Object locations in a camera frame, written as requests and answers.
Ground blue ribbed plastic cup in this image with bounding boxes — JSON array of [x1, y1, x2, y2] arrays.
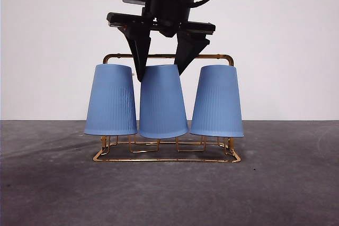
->
[[84, 64, 138, 136], [139, 64, 189, 140], [190, 64, 245, 138]]

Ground gold wire cup holder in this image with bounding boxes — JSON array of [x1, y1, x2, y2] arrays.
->
[[92, 53, 242, 164]]

